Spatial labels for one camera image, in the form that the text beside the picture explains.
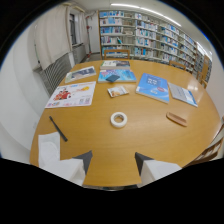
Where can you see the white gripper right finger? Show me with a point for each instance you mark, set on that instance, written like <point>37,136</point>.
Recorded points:
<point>155,169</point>

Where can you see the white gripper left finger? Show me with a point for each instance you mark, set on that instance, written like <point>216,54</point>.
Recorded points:
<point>71,166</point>

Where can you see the wooden comb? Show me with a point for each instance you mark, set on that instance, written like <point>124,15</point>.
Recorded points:
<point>176,119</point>

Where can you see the white paper sheet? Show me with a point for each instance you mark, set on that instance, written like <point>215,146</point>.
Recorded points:
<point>48,149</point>

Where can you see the black pen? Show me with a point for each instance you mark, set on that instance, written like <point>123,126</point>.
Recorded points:
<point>58,128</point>

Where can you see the wooden chair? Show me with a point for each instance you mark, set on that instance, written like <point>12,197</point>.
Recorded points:
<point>116,54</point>
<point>177,65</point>
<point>202,77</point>
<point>208,153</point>

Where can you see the white tape roll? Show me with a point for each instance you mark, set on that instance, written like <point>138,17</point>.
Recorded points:
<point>118,119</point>

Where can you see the colourful poster sheet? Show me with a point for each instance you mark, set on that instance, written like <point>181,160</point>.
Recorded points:
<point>71,94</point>

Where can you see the grey and blue booklet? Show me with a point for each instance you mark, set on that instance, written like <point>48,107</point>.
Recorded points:
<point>182,94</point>

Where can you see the magazine with photo cover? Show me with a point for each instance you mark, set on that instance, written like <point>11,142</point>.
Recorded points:
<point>80,74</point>

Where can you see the small dark blue case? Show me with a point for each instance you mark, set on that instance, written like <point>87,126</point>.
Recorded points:
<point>112,78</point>

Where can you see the light blue picture book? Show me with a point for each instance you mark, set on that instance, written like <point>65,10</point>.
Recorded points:
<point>124,76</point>

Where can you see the dark cover book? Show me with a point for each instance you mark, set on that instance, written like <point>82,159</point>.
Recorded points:
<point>115,64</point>

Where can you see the library bookshelf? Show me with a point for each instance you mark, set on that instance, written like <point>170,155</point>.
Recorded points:
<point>150,36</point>

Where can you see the white curtain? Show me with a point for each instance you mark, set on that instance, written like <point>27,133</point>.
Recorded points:
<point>52,33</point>

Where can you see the wall radiator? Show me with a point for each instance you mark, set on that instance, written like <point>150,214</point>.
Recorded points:
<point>60,69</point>

